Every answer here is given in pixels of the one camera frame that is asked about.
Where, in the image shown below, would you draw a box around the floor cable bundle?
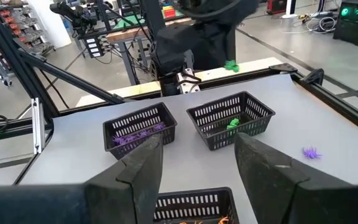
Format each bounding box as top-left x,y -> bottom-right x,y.
279,10 -> 337,35

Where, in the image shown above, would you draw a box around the wooden top workbench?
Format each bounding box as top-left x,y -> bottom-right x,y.
105,16 -> 196,87

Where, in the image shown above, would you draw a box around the colourful storage bins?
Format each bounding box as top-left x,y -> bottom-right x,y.
161,2 -> 178,19

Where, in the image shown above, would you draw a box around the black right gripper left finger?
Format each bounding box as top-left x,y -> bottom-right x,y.
84,133 -> 164,224

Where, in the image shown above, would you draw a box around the silver mounting plate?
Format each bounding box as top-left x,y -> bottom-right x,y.
176,68 -> 202,94

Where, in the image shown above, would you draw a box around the black plastic slotted basket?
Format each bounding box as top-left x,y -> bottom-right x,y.
153,186 -> 241,224
185,90 -> 277,152
102,101 -> 178,161

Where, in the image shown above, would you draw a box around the black triangular frame foot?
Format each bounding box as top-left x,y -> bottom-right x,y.
300,68 -> 326,86

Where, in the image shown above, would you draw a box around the black aluminium rig frame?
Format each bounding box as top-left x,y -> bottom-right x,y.
0,0 -> 358,187

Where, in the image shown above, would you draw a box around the silver aluminium bracket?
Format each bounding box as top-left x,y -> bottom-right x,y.
30,97 -> 47,156

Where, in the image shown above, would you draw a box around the red toolbox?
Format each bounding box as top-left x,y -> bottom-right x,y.
265,0 -> 288,16

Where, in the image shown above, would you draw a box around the shelf with red bins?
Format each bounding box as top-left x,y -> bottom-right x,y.
0,0 -> 56,57

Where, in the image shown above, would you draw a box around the black unit with white labels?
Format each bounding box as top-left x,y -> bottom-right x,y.
83,35 -> 104,59

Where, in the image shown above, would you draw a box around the green cutting mat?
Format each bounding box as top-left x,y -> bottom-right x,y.
112,14 -> 146,31

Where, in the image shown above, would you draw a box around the white pillar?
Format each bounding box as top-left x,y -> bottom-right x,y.
26,0 -> 73,50

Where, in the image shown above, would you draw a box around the black computer tower green lights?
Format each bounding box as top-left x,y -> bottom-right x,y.
332,0 -> 358,47

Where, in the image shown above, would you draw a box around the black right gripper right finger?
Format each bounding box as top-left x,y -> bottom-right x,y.
234,133 -> 352,224

